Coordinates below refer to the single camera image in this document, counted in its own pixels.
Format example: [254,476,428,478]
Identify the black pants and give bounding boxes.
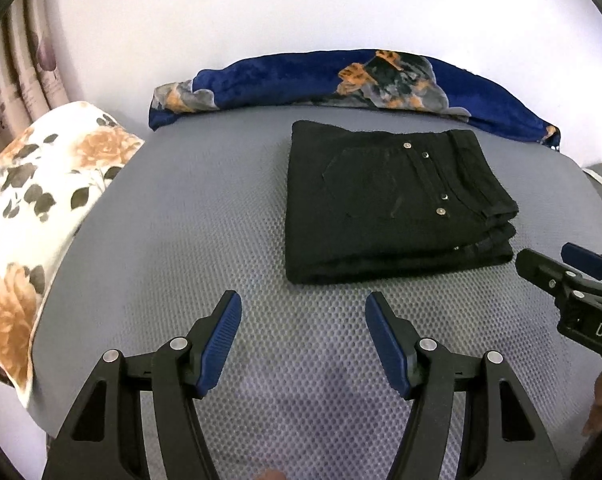
[284,120,519,285]

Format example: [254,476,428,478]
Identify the right hand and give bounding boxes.
[582,372,602,437]

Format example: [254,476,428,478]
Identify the grey mesh mattress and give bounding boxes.
[28,106,602,479]

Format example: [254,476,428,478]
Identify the blue floral blanket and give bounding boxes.
[148,49,561,150]

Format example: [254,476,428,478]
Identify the white floral pillow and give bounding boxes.
[0,101,144,405]

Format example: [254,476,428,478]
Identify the beige curtain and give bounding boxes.
[0,0,69,152]

